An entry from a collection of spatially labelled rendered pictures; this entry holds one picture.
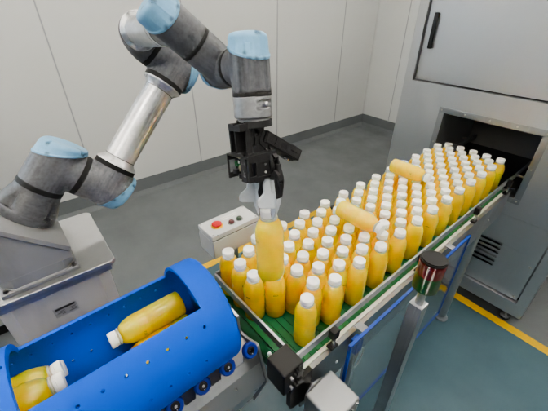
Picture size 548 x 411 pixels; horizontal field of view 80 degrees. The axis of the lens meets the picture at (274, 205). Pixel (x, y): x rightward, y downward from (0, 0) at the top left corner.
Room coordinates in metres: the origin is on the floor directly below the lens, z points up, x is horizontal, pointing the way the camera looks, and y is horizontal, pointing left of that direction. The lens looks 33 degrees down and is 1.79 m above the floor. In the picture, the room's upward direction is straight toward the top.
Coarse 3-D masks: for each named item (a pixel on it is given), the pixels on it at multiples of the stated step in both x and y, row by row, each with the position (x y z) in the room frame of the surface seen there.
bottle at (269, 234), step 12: (276, 216) 0.60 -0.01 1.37; (264, 228) 0.57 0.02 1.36; (276, 228) 0.58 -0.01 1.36; (264, 240) 0.56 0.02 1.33; (276, 240) 0.57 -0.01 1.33; (264, 252) 0.56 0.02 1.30; (276, 252) 0.56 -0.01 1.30; (264, 264) 0.56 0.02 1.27; (276, 264) 0.56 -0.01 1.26; (264, 276) 0.56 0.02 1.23; (276, 276) 0.56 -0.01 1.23
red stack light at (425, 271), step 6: (420, 258) 0.60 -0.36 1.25; (420, 264) 0.59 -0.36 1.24; (420, 270) 0.58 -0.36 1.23; (426, 270) 0.57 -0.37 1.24; (432, 270) 0.56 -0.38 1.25; (438, 270) 0.56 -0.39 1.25; (444, 270) 0.56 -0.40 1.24; (426, 276) 0.57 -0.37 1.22; (432, 276) 0.56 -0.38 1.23; (438, 276) 0.56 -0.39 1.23
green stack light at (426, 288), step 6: (414, 276) 0.59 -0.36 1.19; (420, 276) 0.58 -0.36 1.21; (414, 282) 0.59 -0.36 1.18; (420, 282) 0.57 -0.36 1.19; (426, 282) 0.56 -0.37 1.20; (432, 282) 0.56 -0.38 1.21; (438, 282) 0.56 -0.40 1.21; (414, 288) 0.58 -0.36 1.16; (420, 288) 0.57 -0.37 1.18; (426, 288) 0.56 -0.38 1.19; (432, 288) 0.56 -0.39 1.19; (438, 288) 0.56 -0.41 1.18; (426, 294) 0.56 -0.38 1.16; (432, 294) 0.56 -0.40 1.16
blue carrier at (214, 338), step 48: (144, 288) 0.61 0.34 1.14; (192, 288) 0.52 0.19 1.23; (48, 336) 0.46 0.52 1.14; (96, 336) 0.52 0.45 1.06; (192, 336) 0.43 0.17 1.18; (240, 336) 0.48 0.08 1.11; (0, 384) 0.30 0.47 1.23; (96, 384) 0.32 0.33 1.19; (144, 384) 0.35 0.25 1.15; (192, 384) 0.40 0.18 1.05
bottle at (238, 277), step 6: (234, 270) 0.76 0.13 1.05; (240, 270) 0.75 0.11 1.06; (246, 270) 0.76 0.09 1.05; (234, 276) 0.74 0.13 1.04; (240, 276) 0.74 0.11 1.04; (246, 276) 0.75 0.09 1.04; (234, 282) 0.74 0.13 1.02; (240, 282) 0.73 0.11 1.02; (234, 288) 0.74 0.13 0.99; (240, 288) 0.73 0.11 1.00; (240, 294) 0.73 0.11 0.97
